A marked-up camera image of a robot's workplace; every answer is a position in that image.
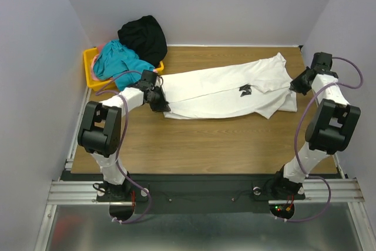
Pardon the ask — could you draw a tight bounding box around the yellow plastic bin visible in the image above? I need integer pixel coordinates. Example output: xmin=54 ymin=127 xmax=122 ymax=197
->
xmin=83 ymin=46 xmax=164 ymax=91

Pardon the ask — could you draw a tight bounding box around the aluminium frame rail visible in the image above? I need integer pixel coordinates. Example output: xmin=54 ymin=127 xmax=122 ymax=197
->
xmin=35 ymin=172 xmax=375 ymax=250

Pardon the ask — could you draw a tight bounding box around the pink t shirt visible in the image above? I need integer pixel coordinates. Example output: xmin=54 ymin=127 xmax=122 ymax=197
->
xmin=90 ymin=44 xmax=105 ymax=81

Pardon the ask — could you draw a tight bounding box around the white t shirt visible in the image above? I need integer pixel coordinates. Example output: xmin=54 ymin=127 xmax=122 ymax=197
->
xmin=162 ymin=53 xmax=297 ymax=119

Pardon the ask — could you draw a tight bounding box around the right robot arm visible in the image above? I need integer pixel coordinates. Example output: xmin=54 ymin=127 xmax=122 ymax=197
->
xmin=270 ymin=52 xmax=361 ymax=199

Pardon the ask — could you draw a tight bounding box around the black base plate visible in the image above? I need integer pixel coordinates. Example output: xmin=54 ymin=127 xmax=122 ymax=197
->
xmin=48 ymin=173 xmax=304 ymax=219

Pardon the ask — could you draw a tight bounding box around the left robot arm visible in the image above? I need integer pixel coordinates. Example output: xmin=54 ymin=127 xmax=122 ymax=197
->
xmin=78 ymin=70 xmax=170 ymax=200

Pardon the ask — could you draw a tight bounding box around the black t shirt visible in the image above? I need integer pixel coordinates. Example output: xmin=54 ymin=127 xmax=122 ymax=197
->
xmin=117 ymin=15 xmax=167 ymax=68

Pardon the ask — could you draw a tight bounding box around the teal t shirt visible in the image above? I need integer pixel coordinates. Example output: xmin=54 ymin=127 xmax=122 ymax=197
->
xmin=91 ymin=40 xmax=155 ymax=91

